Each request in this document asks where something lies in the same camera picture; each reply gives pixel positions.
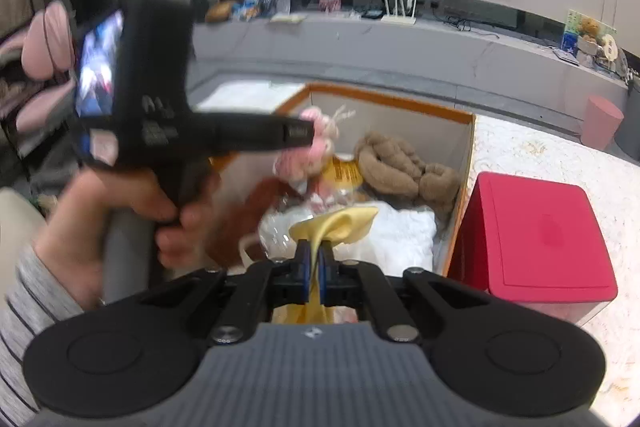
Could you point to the person's left forearm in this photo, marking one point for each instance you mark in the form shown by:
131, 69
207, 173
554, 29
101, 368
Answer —
30, 332

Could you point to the clear plastic bag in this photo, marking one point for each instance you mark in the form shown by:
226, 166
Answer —
277, 229

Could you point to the pink chair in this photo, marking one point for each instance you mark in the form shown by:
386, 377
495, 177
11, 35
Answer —
47, 42

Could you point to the brown knotted plush toy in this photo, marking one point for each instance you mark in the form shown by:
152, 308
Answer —
400, 167

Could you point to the pink white crocheted hat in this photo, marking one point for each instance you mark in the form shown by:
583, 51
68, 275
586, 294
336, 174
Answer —
312, 152

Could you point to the brown bread loaf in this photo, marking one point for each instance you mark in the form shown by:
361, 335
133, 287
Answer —
220, 10

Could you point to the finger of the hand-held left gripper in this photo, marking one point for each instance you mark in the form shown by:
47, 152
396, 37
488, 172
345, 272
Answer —
270, 132

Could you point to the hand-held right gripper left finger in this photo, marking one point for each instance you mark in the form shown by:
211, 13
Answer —
301, 264

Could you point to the green papers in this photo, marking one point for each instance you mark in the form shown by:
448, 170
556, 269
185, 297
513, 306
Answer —
287, 19

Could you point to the person's left hand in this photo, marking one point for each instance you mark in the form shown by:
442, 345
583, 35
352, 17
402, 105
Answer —
120, 192

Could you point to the blue snack packet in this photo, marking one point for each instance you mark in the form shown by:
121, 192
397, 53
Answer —
246, 8

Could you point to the pink stool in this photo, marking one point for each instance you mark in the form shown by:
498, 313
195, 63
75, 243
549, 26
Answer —
602, 122

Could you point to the yellow cloth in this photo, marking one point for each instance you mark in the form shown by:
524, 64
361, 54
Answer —
340, 222

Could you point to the small bear plush figure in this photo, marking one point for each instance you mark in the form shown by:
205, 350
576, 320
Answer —
590, 34

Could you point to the white lace tablecloth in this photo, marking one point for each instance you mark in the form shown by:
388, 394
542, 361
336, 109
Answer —
550, 147

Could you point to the grey television console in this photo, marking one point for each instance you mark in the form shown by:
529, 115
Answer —
400, 52

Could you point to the green blue picture card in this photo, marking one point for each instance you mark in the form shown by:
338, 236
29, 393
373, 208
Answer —
570, 37

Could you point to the yellow wet wipes packet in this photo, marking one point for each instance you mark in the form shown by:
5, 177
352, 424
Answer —
345, 174

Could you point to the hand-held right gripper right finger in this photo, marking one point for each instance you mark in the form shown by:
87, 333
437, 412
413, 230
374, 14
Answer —
326, 267

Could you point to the white router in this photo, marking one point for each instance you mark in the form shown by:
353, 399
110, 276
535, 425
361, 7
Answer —
398, 18

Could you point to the black set-top box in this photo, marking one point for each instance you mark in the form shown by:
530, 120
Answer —
371, 13

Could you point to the white fluffy cloth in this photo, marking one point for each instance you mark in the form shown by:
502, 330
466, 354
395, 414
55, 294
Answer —
405, 227

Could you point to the red storage box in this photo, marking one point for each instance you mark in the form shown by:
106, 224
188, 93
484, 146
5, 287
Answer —
545, 232

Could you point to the small pink box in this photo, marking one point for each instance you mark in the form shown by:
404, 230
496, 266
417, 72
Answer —
330, 4

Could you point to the orange cardboard box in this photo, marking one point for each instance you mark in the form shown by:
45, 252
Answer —
460, 167

